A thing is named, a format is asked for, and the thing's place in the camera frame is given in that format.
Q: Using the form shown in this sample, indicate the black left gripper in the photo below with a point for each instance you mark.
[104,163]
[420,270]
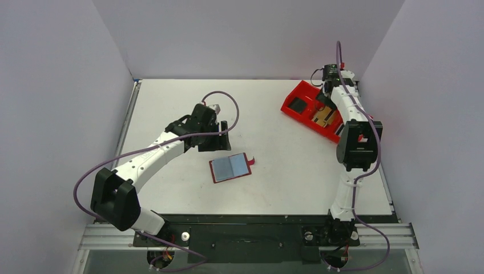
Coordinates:
[218,137]

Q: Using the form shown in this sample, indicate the red leather card holder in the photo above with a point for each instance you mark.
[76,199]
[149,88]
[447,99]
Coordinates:
[230,167]

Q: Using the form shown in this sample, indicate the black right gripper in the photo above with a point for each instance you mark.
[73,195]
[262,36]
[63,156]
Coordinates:
[325,96]

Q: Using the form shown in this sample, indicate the red three-compartment bin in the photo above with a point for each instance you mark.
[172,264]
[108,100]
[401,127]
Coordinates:
[307,92]

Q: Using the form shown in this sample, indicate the aluminium front rail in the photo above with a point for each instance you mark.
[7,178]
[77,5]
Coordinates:
[107,238]

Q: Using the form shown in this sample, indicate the black cards in bin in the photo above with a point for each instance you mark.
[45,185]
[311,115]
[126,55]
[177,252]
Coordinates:
[297,105]

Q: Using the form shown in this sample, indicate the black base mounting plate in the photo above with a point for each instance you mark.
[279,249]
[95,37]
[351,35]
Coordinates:
[258,238]

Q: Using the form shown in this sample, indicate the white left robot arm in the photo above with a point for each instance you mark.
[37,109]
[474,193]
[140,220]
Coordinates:
[115,193]

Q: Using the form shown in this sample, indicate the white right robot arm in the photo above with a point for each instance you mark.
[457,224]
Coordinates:
[357,148]

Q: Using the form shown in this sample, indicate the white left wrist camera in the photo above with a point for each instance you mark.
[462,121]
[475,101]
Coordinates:
[215,107]

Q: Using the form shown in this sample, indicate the gold cards in bin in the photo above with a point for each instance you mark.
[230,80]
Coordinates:
[324,116]

